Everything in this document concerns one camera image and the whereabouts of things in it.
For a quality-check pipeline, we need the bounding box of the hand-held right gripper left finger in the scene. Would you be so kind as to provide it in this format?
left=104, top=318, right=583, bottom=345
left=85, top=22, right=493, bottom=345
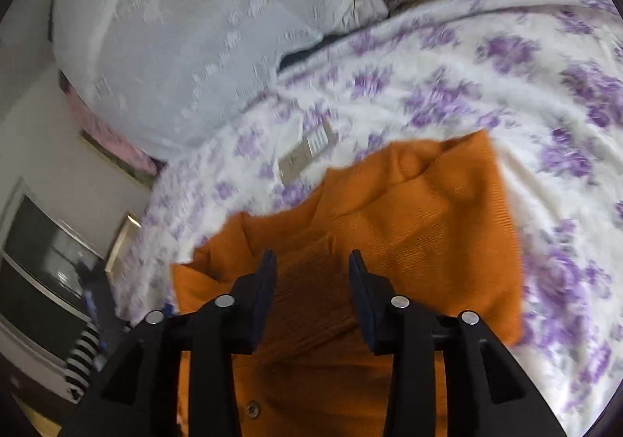
left=63, top=249, right=278, bottom=437

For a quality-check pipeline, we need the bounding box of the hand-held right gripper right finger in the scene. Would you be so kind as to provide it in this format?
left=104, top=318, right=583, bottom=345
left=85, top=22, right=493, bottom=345
left=349, top=249, right=568, bottom=437

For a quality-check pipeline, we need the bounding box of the orange knit cardigan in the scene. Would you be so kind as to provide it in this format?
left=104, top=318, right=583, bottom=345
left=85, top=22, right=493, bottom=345
left=170, top=130, right=525, bottom=437

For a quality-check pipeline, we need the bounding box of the grey remote control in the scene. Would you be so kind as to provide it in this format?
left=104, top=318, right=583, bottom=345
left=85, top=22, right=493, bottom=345
left=280, top=122, right=339, bottom=186

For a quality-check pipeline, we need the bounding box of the black white striped cloth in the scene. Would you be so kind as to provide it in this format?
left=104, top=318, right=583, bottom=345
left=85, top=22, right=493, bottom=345
left=63, top=323, right=101, bottom=404

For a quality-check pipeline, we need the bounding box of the pink bed cover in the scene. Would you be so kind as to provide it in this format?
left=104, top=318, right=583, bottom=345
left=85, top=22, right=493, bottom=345
left=58, top=70, right=159, bottom=175

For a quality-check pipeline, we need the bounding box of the dark glass cabinet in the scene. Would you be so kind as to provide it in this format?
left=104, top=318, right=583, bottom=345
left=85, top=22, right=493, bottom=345
left=0, top=177, right=142, bottom=399

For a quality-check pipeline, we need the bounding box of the purple floral blanket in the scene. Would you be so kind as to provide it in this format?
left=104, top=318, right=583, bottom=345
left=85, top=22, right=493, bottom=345
left=112, top=0, right=623, bottom=433

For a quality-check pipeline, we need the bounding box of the white lace cloth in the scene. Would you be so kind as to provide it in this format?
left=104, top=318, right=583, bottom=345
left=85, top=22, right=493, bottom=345
left=51, top=0, right=468, bottom=163

